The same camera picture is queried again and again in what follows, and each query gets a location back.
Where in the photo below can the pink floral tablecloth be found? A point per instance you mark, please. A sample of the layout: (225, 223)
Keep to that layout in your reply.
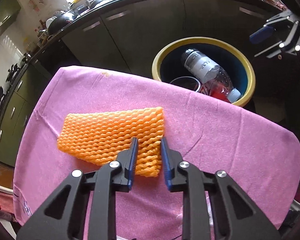
(262, 157)

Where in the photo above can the green side cabinets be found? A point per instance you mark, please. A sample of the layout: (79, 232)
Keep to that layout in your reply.
(17, 107)

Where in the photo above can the dark kitchen base cabinets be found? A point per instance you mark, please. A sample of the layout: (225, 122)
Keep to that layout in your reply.
(126, 35)

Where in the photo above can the clear plastic drink bottle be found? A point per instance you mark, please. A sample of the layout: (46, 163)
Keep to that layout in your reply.
(208, 71)

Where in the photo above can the black pan on counter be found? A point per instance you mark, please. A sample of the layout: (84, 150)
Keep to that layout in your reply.
(60, 22)

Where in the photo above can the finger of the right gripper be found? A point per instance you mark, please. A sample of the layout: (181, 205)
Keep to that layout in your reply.
(278, 22)
(274, 50)

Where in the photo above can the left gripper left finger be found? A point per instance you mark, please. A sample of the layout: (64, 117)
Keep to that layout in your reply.
(84, 197)

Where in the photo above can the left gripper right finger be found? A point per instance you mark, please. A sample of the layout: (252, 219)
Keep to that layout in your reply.
(214, 205)

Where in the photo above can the red cola can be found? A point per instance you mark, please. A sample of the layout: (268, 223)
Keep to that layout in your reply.
(217, 91)

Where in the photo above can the yellow rimmed trash bin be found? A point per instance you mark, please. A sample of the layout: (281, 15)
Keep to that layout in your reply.
(166, 64)

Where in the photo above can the orange foam fruit net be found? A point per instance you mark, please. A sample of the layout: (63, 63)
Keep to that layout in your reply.
(97, 138)

